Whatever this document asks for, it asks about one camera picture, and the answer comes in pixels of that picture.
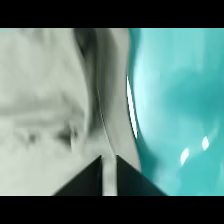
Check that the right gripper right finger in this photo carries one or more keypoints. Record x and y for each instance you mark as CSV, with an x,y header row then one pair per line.
x,y
133,183

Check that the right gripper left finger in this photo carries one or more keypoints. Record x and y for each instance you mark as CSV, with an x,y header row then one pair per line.
x,y
87,181

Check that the white garment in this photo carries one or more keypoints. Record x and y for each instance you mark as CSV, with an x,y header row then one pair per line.
x,y
43,100

